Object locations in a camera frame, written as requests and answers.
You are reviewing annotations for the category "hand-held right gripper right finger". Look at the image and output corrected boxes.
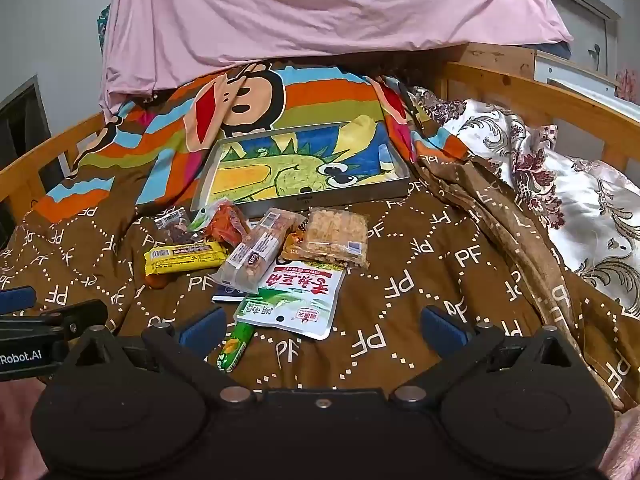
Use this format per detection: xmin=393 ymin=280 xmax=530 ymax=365
xmin=390 ymin=305 xmax=583 ymax=407

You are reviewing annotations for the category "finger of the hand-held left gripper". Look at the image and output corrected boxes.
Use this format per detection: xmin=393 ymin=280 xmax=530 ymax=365
xmin=39 ymin=300 xmax=109 ymax=341
xmin=0 ymin=286 xmax=37 ymax=315

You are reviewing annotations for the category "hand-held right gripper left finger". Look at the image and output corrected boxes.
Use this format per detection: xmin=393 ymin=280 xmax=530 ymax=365
xmin=62 ymin=306 xmax=256 ymax=407

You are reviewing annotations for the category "green sausage stick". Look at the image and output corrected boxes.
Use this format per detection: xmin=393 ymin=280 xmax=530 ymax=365
xmin=215 ymin=322 xmax=253 ymax=372

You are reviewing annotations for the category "dark blue snack packet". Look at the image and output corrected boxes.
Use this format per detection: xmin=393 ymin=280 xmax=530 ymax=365
xmin=211 ymin=282 xmax=251 ymax=305

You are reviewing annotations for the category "yellow snack bar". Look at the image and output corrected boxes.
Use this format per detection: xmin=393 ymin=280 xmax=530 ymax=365
xmin=144 ymin=241 xmax=227 ymax=277

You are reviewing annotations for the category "long clear pastry packet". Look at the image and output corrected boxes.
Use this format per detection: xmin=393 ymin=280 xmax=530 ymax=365
xmin=209 ymin=207 xmax=306 ymax=296

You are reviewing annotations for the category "green and white snack pouch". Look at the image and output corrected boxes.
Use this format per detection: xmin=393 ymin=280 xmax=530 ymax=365
xmin=234 ymin=260 xmax=347 ymax=342

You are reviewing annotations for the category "small clear dark-red snack packet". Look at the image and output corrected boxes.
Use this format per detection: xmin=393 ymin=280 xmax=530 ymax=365
xmin=154 ymin=210 xmax=193 ymax=243

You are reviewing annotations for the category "orange-red snack packet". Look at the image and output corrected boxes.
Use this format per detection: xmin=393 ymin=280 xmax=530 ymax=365
xmin=192 ymin=199 xmax=251 ymax=248

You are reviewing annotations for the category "brown snack packet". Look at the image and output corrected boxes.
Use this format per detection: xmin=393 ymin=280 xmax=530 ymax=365
xmin=280 ymin=220 xmax=313 ymax=261

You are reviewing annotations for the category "clear rice cake packet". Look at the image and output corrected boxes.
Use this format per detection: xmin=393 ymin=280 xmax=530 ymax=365
xmin=299 ymin=207 xmax=371 ymax=270

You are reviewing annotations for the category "grey tray with cartoon print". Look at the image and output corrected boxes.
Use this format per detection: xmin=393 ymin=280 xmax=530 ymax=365
xmin=190 ymin=122 xmax=412 ymax=218

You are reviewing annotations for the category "grey-framed dark doorway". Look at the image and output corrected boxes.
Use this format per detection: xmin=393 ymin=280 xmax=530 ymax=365
xmin=0 ymin=75 xmax=53 ymax=201

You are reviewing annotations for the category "white floral satin quilt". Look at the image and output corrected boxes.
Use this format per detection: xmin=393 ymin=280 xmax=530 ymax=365
xmin=410 ymin=85 xmax=640 ymax=306

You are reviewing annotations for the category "teal patterned cloth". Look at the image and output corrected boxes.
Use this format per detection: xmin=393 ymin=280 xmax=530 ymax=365
xmin=97 ymin=5 xmax=112 ymax=57

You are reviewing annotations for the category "white cabinet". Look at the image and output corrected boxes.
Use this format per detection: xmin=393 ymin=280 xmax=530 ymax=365
xmin=534 ymin=0 xmax=623 ymax=95

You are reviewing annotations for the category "pink floral cloth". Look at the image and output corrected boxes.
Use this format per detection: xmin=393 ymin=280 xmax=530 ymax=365
xmin=616 ymin=65 xmax=640 ymax=98

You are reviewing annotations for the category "pink bed sheet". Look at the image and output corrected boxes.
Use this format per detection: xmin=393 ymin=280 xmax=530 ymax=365
xmin=97 ymin=0 xmax=575 ymax=111

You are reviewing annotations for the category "wooden bed frame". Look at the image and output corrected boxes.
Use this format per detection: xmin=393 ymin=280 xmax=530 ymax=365
xmin=0 ymin=42 xmax=640 ymax=221

